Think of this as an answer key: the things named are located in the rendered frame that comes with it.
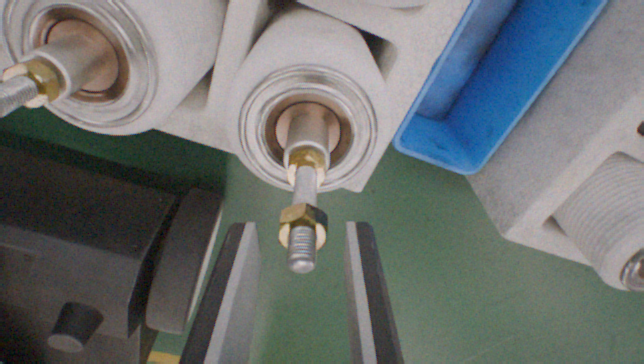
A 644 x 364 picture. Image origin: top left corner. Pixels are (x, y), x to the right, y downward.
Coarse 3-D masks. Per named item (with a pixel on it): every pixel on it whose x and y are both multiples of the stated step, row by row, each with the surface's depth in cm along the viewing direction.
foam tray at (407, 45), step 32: (256, 0) 20; (288, 0) 30; (320, 0) 21; (352, 0) 21; (448, 0) 20; (224, 32) 22; (256, 32) 25; (384, 32) 22; (416, 32) 22; (448, 32) 22; (0, 64) 22; (224, 64) 23; (384, 64) 25; (416, 64) 23; (192, 96) 27; (224, 96) 24; (160, 128) 26; (192, 128) 26; (224, 128) 26
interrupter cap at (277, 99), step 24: (288, 72) 16; (312, 72) 16; (336, 72) 16; (264, 96) 17; (288, 96) 17; (312, 96) 17; (336, 96) 17; (360, 96) 17; (240, 120) 17; (264, 120) 17; (288, 120) 18; (336, 120) 18; (360, 120) 17; (264, 144) 18; (336, 144) 19; (360, 144) 18; (264, 168) 19; (336, 168) 19; (360, 168) 19
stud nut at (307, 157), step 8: (296, 152) 15; (304, 152) 15; (312, 152) 15; (288, 160) 15; (296, 160) 14; (304, 160) 14; (312, 160) 14; (320, 160) 15; (288, 168) 15; (296, 168) 15; (320, 168) 15; (288, 176) 15; (320, 176) 15; (320, 184) 15
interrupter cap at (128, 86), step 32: (32, 0) 14; (64, 0) 14; (96, 0) 14; (32, 32) 15; (64, 32) 15; (96, 32) 15; (128, 32) 15; (128, 64) 16; (96, 96) 17; (128, 96) 16
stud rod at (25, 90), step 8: (8, 80) 12; (16, 80) 12; (24, 80) 12; (0, 88) 11; (8, 88) 11; (16, 88) 11; (24, 88) 12; (32, 88) 12; (0, 96) 11; (8, 96) 11; (16, 96) 11; (24, 96) 12; (32, 96) 12; (0, 104) 11; (8, 104) 11; (16, 104) 11; (0, 112) 11; (8, 112) 11
